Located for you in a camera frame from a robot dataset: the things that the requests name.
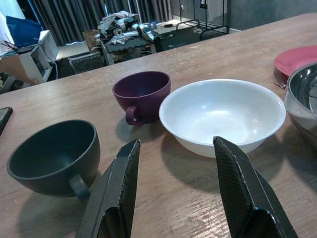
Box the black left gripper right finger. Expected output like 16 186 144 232
212 135 300 238

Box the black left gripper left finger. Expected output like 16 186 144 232
75 138 141 238

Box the dark grey cup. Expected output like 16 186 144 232
6 119 102 201

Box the white bowl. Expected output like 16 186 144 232
158 79 287 159

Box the purple cup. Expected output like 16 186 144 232
111 70 172 126

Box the stainless steel bowl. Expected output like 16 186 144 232
284 63 317 139

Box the grey plastic crate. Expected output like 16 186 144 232
68 52 105 74

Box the black phone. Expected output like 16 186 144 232
0 107 13 136

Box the black foam mat table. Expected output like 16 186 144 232
100 29 164 65

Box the red plate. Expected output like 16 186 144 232
273 45 317 80

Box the small brown cardboard box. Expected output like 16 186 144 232
82 29 101 52

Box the white shelf unit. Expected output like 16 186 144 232
18 29 59 84

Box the silver robot parts pile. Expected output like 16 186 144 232
95 13 161 45

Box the black metal rack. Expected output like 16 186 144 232
176 19 229 42

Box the dark grey curtain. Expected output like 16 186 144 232
27 0 139 47

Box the blue bag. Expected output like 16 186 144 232
5 15 42 48

